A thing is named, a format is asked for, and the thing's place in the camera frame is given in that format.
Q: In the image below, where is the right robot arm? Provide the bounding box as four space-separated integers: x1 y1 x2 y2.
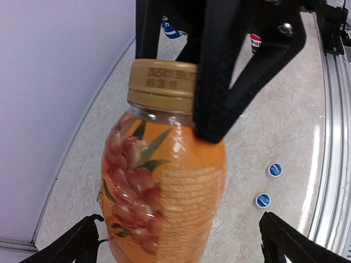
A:
135 1 348 143

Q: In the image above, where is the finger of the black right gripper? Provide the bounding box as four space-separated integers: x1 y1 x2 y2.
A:
194 1 306 144
135 0 205 64

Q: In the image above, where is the gold juice bottle cap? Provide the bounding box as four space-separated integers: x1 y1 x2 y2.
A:
127 59 197 115

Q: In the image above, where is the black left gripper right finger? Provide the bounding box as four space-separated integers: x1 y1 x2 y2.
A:
259 212 348 263

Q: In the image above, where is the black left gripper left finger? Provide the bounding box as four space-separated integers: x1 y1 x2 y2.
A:
21 214 104 263

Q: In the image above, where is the blue label water bottle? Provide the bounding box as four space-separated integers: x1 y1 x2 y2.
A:
161 16 188 39

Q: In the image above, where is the white blue bottle cap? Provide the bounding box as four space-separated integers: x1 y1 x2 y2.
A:
268 162 283 178
255 193 271 209

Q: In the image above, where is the front aluminium frame rail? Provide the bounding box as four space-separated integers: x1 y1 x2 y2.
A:
298 13 350 262

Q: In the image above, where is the Pepsi water bottle blue cap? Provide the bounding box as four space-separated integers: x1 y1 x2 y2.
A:
250 33 262 54

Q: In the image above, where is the orange juice bottle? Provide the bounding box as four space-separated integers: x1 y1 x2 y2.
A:
99 95 226 262

